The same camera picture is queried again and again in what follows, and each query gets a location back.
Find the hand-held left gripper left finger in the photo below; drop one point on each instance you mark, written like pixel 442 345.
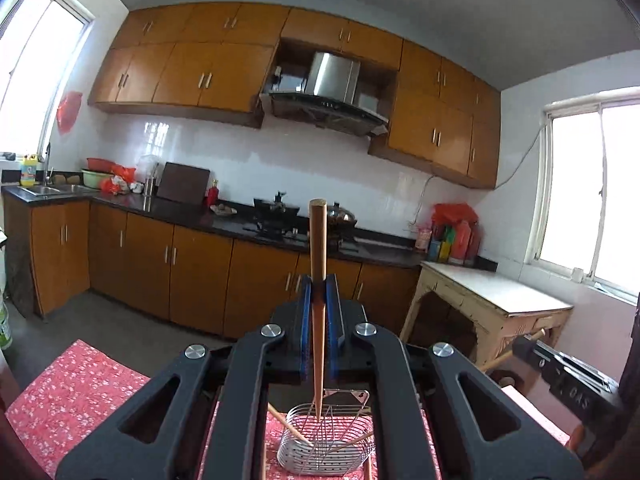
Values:
pixel 305 330

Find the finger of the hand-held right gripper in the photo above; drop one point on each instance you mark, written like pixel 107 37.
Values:
pixel 532 355

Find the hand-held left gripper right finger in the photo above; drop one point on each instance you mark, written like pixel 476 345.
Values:
pixel 332 330

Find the wooden chopstick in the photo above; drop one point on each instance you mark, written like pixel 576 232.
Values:
pixel 318 240
pixel 361 439
pixel 290 427
pixel 497 361

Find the person's right hand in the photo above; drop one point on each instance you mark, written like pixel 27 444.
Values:
pixel 577 440

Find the pink board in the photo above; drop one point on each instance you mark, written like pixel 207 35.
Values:
pixel 535 415

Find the worn wooden side table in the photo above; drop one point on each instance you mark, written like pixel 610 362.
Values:
pixel 495 292

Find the black gas stove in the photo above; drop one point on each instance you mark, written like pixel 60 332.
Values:
pixel 280 234

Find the pan with steel lid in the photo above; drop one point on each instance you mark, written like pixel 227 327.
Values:
pixel 341 215

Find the wooden base cabinets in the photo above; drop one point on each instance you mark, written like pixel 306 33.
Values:
pixel 200 270

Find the black wok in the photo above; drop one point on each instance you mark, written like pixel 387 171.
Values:
pixel 275 207

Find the pink packet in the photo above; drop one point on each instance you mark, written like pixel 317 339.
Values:
pixel 422 240

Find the orange red bottle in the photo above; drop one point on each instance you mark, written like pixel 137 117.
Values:
pixel 461 245

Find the green and yellow box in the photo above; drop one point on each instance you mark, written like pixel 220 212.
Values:
pixel 440 247

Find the small plate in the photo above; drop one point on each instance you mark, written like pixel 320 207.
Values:
pixel 223 210

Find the large red plastic bag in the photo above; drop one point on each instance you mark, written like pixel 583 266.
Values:
pixel 455 212

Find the small red bottle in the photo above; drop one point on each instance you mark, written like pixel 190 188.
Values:
pixel 213 195

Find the white framed sliding window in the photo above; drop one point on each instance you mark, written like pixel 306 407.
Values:
pixel 575 195

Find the dark wooden cutting board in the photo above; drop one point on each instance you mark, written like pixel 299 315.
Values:
pixel 183 183

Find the steel cup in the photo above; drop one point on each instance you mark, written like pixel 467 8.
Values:
pixel 149 186

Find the red floral tablecloth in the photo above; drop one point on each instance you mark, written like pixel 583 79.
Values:
pixel 75 390

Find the crumpled red plastic bag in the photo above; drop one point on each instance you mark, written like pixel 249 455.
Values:
pixel 120 175

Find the steel range hood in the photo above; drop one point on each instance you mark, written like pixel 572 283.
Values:
pixel 330 80

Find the green plastic basin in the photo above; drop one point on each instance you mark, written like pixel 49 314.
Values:
pixel 95 178

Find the red plastic basin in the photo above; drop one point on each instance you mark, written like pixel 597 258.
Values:
pixel 100 163

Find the steel kitchen sink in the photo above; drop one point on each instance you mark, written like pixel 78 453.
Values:
pixel 45 190

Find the white bucket green label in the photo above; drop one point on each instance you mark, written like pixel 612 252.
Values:
pixel 4 325

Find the steel faucet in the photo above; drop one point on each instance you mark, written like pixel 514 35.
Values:
pixel 48 165

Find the yellow detergent bottle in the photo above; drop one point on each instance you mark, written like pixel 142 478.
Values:
pixel 29 172

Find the large bright window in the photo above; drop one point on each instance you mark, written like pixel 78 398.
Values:
pixel 30 70

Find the wooden wall cabinets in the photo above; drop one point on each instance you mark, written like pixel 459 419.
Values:
pixel 200 75

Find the red bag on wall hook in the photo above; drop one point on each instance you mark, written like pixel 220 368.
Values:
pixel 69 112

